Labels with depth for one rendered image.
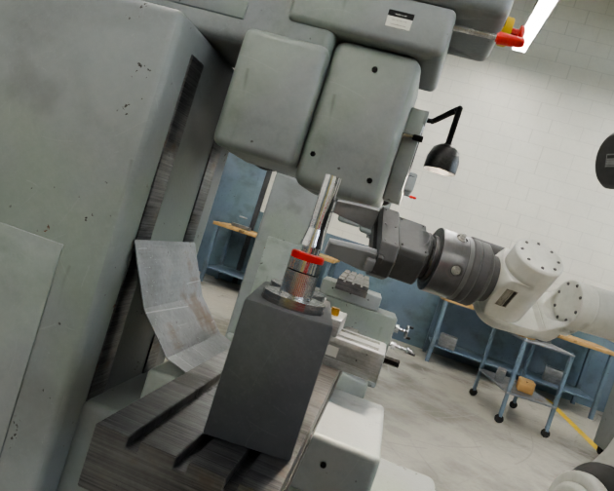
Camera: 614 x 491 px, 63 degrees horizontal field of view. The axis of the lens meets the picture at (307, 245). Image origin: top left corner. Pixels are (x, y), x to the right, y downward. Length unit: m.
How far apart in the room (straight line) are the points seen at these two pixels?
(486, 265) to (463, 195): 7.07
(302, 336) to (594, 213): 7.58
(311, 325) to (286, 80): 0.60
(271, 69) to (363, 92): 0.20
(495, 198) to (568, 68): 2.07
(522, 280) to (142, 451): 0.50
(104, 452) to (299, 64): 0.79
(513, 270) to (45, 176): 0.89
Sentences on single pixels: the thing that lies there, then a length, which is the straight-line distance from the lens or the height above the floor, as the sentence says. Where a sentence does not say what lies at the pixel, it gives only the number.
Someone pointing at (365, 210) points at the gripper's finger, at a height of 1.28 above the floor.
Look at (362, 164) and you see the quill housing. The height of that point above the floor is 1.39.
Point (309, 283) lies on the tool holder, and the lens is 0.69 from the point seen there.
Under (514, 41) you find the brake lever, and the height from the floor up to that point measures 1.70.
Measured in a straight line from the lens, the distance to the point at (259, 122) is 1.09.
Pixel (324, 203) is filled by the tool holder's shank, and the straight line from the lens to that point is 0.69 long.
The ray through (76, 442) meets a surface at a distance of 1.25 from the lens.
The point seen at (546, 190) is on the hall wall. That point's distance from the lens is 7.97.
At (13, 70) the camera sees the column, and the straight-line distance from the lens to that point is 1.25.
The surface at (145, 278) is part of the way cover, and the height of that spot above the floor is 1.02.
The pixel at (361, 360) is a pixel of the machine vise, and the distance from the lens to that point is 1.20.
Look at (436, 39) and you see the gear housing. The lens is 1.10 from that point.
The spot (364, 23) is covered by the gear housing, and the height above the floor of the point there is 1.66.
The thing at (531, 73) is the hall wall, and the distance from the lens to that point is 8.28.
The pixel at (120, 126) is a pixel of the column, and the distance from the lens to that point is 1.08.
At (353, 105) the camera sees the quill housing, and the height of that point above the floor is 1.50.
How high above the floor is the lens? 1.24
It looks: 2 degrees down
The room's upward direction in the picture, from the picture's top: 18 degrees clockwise
